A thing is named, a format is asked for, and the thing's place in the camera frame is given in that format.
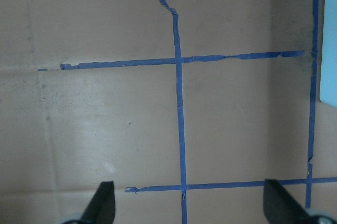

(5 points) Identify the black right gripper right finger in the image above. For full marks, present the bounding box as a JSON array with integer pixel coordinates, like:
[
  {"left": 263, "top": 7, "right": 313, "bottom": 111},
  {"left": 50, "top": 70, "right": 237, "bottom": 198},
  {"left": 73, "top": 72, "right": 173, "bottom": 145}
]
[{"left": 263, "top": 179, "right": 320, "bottom": 224}]

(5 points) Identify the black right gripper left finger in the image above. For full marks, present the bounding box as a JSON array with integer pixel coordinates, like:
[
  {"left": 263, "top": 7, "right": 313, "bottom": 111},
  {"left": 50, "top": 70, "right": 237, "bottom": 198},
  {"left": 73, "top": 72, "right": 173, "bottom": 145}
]
[{"left": 80, "top": 181, "right": 116, "bottom": 224}]

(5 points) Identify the light blue plastic bin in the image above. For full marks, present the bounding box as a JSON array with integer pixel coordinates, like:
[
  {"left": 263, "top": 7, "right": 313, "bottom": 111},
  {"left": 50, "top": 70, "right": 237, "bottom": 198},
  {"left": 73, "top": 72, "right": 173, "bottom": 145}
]
[{"left": 320, "top": 0, "right": 336, "bottom": 108}]

